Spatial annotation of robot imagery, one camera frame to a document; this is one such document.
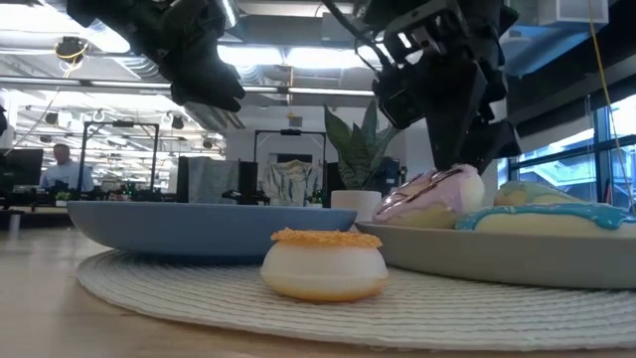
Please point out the blue plate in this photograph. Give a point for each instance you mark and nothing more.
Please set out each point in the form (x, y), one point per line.
(208, 229)

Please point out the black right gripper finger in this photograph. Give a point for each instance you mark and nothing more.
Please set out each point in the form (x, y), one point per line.
(454, 124)
(497, 144)

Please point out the pale hanging cloth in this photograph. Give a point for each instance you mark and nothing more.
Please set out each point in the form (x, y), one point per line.
(290, 181)

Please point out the person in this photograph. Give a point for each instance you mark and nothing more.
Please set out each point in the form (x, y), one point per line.
(64, 174)

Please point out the black ceiling camera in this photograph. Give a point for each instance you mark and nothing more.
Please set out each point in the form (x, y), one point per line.
(71, 50)

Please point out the large blue frosted donut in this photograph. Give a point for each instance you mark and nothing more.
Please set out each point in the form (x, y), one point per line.
(546, 221)

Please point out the black background robot frame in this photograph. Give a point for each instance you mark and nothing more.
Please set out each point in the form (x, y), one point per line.
(290, 132)
(155, 149)

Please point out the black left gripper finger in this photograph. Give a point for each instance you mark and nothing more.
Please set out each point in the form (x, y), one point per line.
(211, 84)

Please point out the white round woven placemat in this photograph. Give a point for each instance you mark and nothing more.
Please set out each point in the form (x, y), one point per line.
(447, 318)

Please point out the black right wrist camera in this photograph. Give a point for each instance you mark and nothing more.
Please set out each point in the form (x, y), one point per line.
(402, 99)

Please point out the small orange donut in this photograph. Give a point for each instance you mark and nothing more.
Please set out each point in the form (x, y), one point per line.
(323, 268)

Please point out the grey plate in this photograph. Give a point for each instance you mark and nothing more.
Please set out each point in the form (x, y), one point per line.
(497, 263)

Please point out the large green frosted donut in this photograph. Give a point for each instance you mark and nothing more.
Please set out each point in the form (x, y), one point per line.
(526, 194)

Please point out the snake plant in white pot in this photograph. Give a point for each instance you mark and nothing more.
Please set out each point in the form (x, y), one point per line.
(358, 149)

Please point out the large pink frosted donut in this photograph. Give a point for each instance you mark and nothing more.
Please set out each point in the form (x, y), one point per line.
(432, 199)

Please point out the black computer monitor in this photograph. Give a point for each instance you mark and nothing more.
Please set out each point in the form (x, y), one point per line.
(20, 169)

